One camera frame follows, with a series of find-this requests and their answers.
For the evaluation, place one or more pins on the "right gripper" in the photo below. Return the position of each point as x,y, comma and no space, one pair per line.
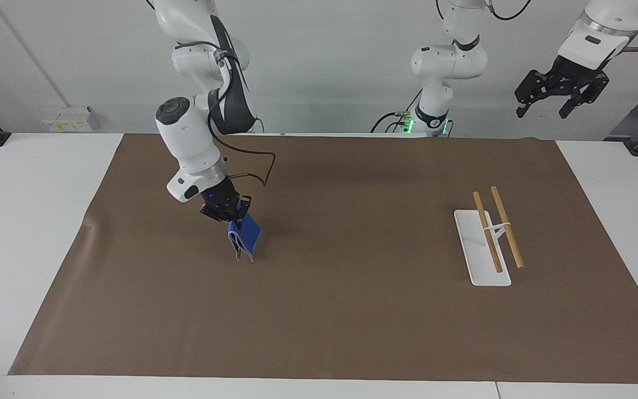
220,195

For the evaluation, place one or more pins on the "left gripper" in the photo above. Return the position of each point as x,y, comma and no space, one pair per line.
576,72

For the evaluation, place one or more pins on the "blue towel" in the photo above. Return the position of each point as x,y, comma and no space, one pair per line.
250,233

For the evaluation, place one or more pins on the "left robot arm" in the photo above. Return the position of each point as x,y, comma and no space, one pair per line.
446,61

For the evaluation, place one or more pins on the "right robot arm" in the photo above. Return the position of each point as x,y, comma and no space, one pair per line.
186,138

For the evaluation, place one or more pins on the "white rack with wooden bars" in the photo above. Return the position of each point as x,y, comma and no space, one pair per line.
482,266

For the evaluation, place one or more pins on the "white wall socket box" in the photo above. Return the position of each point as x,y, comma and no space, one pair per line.
70,119

